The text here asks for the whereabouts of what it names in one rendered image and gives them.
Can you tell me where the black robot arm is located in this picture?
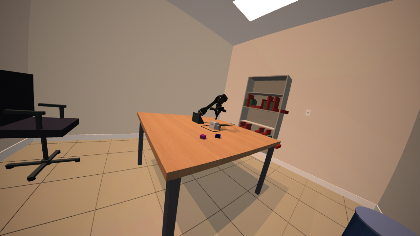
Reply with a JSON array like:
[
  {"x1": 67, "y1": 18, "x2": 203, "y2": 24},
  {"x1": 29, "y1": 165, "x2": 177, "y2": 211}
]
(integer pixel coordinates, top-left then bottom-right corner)
[{"x1": 198, "y1": 94, "x2": 228, "y2": 116}]

